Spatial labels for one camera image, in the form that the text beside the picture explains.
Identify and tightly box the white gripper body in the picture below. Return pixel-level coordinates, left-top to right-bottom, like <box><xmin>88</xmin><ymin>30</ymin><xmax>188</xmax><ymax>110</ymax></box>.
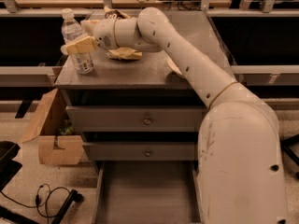
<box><xmin>93</xmin><ymin>19</ymin><xmax>117</xmax><ymax>50</ymax></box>

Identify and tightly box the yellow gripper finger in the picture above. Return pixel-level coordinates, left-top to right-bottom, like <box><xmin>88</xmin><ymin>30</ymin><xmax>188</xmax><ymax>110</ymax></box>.
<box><xmin>80</xmin><ymin>20</ymin><xmax>99</xmax><ymax>35</ymax></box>
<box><xmin>61</xmin><ymin>35</ymin><xmax>97</xmax><ymax>55</ymax></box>

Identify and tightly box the clear plastic water bottle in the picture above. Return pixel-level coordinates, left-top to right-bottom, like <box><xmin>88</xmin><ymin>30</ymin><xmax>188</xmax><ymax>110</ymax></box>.
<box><xmin>61</xmin><ymin>8</ymin><xmax>93</xmax><ymax>74</ymax></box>

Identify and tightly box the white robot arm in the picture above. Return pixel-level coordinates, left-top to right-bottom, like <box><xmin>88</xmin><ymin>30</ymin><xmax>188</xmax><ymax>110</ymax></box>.
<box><xmin>61</xmin><ymin>7</ymin><xmax>289</xmax><ymax>224</ymax></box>

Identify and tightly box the grey top drawer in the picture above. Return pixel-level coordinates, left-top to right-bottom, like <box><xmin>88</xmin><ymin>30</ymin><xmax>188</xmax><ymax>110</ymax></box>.
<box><xmin>66</xmin><ymin>105</ymin><xmax>206</xmax><ymax>132</ymax></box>

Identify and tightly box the grey drawer cabinet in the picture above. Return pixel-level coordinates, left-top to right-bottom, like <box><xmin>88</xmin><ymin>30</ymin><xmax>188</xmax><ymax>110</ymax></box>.
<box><xmin>53</xmin><ymin>9</ymin><xmax>238</xmax><ymax>173</ymax></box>

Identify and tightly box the grey middle drawer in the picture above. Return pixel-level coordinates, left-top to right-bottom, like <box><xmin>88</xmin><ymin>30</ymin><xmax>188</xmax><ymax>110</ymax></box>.
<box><xmin>83</xmin><ymin>142</ymin><xmax>197</xmax><ymax>161</ymax></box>

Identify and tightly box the grey open bottom drawer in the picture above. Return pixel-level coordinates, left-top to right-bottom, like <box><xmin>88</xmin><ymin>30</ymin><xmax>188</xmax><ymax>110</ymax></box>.
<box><xmin>92</xmin><ymin>161</ymin><xmax>202</xmax><ymax>224</ymax></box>

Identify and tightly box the crumpled chip bag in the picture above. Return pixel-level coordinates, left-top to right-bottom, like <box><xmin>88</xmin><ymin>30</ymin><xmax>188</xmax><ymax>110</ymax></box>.
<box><xmin>104</xmin><ymin>6</ymin><xmax>142</xmax><ymax>61</ymax></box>

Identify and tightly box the white paper bowl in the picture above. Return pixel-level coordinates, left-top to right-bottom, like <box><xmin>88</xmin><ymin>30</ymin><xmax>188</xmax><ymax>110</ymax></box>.
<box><xmin>166</xmin><ymin>57</ymin><xmax>184</xmax><ymax>78</ymax></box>

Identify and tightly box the open cardboard box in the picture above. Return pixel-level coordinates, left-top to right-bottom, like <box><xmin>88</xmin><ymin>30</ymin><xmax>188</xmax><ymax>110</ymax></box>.
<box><xmin>20</xmin><ymin>89</ymin><xmax>84</xmax><ymax>165</ymax></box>

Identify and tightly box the black bin at left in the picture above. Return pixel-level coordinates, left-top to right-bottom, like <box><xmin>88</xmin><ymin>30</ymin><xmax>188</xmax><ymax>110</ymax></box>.
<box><xmin>0</xmin><ymin>141</ymin><xmax>22</xmax><ymax>191</ymax></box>

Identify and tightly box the black stand leg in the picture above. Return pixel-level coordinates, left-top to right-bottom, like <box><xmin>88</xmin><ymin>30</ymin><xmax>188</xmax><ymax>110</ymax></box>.
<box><xmin>51</xmin><ymin>189</ymin><xmax>83</xmax><ymax>224</ymax></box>

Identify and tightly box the black chair base leg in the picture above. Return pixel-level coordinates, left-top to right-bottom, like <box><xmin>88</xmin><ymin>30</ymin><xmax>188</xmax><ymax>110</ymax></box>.
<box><xmin>280</xmin><ymin>134</ymin><xmax>299</xmax><ymax>167</ymax></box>

